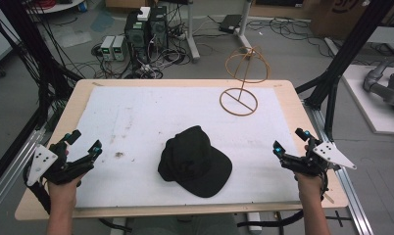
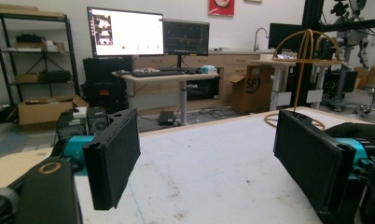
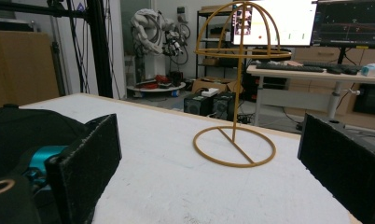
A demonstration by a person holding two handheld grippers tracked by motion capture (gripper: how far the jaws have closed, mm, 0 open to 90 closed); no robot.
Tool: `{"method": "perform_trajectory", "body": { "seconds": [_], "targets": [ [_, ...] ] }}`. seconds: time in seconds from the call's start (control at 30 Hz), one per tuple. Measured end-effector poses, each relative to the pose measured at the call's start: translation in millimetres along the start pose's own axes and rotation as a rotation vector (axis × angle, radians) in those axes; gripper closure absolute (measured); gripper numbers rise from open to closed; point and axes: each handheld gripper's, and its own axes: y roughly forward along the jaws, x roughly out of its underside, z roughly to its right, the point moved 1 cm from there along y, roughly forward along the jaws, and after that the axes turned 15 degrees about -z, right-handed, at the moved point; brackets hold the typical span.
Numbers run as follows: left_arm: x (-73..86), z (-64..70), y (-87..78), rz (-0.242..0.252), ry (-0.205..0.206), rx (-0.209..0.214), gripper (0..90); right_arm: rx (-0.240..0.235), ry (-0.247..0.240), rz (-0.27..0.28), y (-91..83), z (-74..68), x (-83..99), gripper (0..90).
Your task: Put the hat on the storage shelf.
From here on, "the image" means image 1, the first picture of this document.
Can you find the black computer tower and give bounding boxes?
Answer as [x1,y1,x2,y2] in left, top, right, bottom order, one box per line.
[123,10,151,65]
[148,5,170,51]

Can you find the tangle of floor cables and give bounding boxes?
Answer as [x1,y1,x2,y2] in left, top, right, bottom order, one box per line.
[66,6,193,80]

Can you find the white round table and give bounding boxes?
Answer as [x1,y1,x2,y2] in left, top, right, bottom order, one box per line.
[25,0,85,15]

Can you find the tan wire hat stand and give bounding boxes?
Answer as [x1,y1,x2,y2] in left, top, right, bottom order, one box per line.
[219,45,271,118]

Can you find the white floor board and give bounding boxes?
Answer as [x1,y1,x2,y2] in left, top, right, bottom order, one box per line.
[341,64,394,135]

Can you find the white box on tower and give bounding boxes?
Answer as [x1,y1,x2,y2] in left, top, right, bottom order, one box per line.
[136,6,152,22]

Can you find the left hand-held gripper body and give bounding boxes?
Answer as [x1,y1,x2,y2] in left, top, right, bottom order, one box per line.
[25,140,95,187]

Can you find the white table mat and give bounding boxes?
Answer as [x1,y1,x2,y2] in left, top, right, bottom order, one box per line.
[74,85,301,209]

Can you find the black frame post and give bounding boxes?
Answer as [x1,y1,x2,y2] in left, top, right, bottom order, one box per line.
[295,0,394,142]
[0,0,83,112]

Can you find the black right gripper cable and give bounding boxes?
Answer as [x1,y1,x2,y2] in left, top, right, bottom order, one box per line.
[236,169,330,228]

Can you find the wooden table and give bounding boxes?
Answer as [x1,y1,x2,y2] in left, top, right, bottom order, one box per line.
[14,77,349,221]

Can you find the black baseball cap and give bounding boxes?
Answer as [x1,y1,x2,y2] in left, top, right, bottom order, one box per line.
[157,124,233,199]

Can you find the grey desk leg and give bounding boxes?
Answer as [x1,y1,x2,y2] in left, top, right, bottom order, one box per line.
[184,0,202,64]
[234,0,254,51]

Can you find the person's right hand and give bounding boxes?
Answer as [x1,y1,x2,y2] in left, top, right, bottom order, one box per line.
[293,171,324,200]

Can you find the grey bench power supply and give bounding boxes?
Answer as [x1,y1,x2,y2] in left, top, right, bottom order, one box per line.
[112,34,128,62]
[99,35,117,62]

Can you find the person's left hand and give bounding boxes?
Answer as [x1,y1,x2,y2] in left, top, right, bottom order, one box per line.
[47,173,86,212]

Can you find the white power strip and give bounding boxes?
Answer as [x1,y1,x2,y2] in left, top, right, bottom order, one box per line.
[136,63,154,75]

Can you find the black flat box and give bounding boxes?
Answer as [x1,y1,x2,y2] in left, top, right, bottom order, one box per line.
[218,14,243,34]

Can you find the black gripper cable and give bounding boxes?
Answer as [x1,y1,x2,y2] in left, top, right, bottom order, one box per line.
[236,169,330,228]
[23,164,52,216]

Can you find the aluminium rail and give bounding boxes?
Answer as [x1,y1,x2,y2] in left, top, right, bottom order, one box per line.
[303,99,375,235]
[0,126,46,219]

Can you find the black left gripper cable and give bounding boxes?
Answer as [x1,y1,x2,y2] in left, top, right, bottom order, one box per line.
[23,164,52,216]

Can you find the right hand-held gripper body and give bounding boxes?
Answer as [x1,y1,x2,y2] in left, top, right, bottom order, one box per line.
[280,140,358,179]

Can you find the brown cardboard box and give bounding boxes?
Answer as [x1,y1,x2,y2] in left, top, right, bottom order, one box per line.
[310,0,394,41]

